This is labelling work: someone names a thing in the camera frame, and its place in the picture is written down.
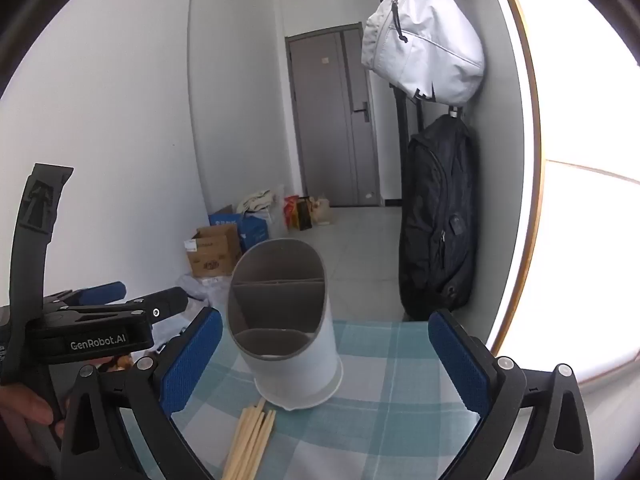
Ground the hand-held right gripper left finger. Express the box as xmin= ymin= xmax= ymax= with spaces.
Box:
xmin=60 ymin=306 xmax=223 ymax=480

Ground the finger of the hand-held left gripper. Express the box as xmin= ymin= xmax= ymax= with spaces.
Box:
xmin=42 ymin=281 xmax=127 ymax=309
xmin=55 ymin=287 xmax=190 ymax=327

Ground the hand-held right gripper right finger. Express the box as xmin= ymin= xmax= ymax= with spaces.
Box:
xmin=428 ymin=309 xmax=596 ymax=480

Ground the bundle of wooden chopsticks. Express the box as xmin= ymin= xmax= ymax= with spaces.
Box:
xmin=221 ymin=397 xmax=277 ymax=480

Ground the white grey utensil holder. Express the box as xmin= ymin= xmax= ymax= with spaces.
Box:
xmin=226 ymin=238 xmax=344 ymax=409

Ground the white shoulder bag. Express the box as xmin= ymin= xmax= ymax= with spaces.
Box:
xmin=361 ymin=0 xmax=486 ymax=106

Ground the person's left hand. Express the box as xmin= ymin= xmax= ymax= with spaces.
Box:
xmin=0 ymin=385 xmax=66 ymax=466

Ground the brown shoe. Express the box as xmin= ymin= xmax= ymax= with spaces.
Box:
xmin=97 ymin=352 xmax=133 ymax=373

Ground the grey plastic bag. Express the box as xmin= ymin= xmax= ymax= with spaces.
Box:
xmin=175 ymin=272 xmax=232 ymax=311

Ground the brown cardboard box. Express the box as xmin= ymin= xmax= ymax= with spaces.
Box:
xmin=184 ymin=224 xmax=243 ymax=279

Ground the teal checked tablecloth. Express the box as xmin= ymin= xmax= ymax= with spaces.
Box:
xmin=117 ymin=320 xmax=501 ymax=480

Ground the blue cardboard box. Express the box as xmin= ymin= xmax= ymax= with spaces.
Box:
xmin=208 ymin=212 xmax=271 ymax=256

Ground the white cloth bag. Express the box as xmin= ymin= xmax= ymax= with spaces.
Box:
xmin=236 ymin=187 xmax=286 ymax=238

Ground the black backpack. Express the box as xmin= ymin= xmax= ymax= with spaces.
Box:
xmin=398 ymin=112 xmax=478 ymax=321

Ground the red yellow bag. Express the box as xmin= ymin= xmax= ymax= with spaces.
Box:
xmin=284 ymin=195 xmax=313 ymax=232

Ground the gold-framed window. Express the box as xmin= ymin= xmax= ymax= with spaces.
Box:
xmin=487 ymin=0 xmax=640 ymax=386

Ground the beige paper bag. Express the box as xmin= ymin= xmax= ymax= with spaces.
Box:
xmin=310 ymin=195 xmax=333 ymax=226

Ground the grey entrance door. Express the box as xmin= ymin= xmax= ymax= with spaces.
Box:
xmin=285 ymin=23 xmax=381 ymax=208

